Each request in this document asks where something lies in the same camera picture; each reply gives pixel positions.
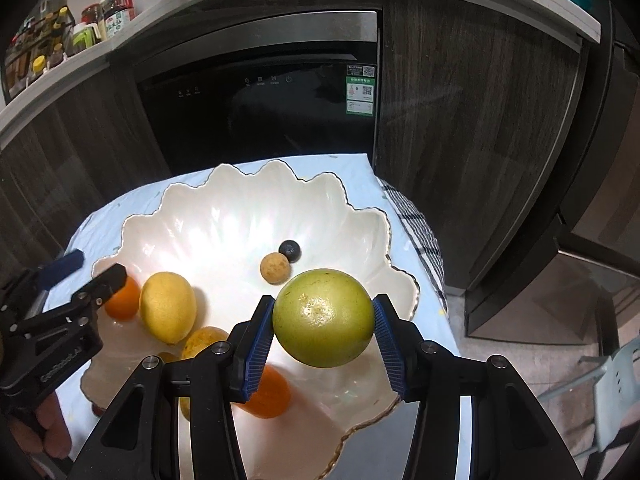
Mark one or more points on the person's left hand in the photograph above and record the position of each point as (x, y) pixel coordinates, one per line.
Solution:
(50, 425)

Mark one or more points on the large dark sauce bottle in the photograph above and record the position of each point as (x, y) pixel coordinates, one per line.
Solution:
(117, 15)

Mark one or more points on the yellow lemon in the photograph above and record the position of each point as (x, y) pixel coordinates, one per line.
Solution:
(167, 307)

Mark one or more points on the black white checked cloth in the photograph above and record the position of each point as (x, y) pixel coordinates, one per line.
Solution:
(420, 240)

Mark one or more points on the black built-in dishwasher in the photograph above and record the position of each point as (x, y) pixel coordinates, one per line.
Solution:
(250, 125)

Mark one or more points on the green round citrus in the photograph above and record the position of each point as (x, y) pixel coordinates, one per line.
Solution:
(325, 320)

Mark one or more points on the red lid jar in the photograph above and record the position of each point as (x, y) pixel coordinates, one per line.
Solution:
(91, 14)

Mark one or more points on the dark grey refrigerator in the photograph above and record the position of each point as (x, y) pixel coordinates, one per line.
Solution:
(600, 185)

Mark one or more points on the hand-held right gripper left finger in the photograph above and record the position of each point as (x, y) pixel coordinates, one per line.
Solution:
(257, 347)

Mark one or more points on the small orange tangerine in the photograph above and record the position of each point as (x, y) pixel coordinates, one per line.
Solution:
(125, 302)

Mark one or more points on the large orange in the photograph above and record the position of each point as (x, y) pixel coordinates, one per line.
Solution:
(272, 395)

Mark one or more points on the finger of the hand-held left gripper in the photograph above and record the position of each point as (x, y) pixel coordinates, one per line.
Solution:
(67, 261)
(107, 282)

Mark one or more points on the black rack of seasoning bottles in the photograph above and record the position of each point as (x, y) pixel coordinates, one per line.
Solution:
(35, 50)

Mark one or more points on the pale green plastic chair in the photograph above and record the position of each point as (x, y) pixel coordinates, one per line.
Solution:
(620, 375)

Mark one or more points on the green lid container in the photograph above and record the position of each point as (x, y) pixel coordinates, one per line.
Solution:
(86, 39)

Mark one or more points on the white scalloped bowl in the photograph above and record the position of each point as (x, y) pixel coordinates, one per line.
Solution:
(240, 220)

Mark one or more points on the dark wood cabinet door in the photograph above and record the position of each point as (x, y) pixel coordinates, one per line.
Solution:
(475, 110)
(75, 135)

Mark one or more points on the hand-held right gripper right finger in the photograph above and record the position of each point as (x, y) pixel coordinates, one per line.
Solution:
(389, 347)

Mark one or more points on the light blue tablecloth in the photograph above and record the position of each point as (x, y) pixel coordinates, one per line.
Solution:
(360, 185)

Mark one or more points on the brown longan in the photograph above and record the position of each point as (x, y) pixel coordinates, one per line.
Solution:
(276, 269)

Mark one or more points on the dark blueberry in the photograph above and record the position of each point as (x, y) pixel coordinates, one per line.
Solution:
(290, 250)

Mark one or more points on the yellow mango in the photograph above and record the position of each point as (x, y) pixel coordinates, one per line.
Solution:
(202, 342)

